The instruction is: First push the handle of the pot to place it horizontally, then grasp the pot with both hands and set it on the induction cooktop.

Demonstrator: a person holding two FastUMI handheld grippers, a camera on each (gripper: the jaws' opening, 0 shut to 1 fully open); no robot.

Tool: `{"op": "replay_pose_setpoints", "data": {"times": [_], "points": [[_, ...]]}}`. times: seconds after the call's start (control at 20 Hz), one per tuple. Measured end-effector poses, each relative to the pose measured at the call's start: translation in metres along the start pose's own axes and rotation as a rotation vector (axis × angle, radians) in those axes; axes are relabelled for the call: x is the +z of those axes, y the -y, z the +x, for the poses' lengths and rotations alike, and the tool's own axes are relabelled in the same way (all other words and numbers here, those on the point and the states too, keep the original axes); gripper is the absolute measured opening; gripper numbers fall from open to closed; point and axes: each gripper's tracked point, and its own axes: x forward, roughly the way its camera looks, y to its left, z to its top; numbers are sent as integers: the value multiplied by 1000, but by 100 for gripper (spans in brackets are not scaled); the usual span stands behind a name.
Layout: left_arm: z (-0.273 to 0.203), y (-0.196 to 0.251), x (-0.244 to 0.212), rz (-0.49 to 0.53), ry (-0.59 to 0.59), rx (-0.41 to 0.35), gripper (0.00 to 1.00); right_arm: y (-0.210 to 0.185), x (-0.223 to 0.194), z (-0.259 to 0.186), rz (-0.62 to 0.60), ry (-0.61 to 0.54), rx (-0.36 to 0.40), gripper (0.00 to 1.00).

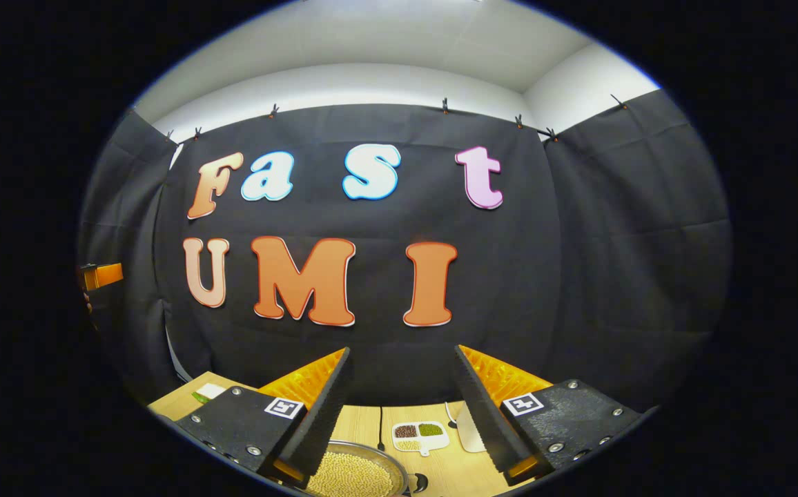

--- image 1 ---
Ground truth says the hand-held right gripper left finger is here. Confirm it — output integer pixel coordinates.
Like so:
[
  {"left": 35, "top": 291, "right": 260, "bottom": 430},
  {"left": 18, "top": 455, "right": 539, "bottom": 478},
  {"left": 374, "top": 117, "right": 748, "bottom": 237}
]
[{"left": 173, "top": 346, "right": 355, "bottom": 489}]

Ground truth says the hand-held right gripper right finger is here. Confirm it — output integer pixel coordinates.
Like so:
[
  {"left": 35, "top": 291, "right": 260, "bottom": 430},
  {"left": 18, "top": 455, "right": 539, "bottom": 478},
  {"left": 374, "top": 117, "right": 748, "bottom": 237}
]
[{"left": 453, "top": 344, "right": 652, "bottom": 487}]

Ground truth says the pile of yellow soybeans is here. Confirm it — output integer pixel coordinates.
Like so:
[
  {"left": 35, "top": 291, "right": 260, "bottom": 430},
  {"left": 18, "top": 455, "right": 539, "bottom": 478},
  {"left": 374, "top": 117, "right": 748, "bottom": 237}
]
[{"left": 307, "top": 451, "right": 395, "bottom": 497}]

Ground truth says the stainless steel pot black handle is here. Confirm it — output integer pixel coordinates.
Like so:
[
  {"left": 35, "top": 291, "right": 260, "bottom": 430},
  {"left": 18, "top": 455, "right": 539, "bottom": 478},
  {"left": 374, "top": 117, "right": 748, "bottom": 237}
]
[{"left": 304, "top": 440, "right": 430, "bottom": 497}]

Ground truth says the white toaster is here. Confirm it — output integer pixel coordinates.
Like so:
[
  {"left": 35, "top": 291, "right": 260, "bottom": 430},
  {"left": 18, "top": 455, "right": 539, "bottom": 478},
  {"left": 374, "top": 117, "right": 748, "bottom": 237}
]
[{"left": 455, "top": 400, "right": 491, "bottom": 454}]

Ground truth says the white divided bean dish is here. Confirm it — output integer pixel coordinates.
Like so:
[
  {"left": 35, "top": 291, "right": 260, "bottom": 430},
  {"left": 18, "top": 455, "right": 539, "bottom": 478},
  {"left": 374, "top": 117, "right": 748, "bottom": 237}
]
[{"left": 391, "top": 421, "right": 451, "bottom": 458}]

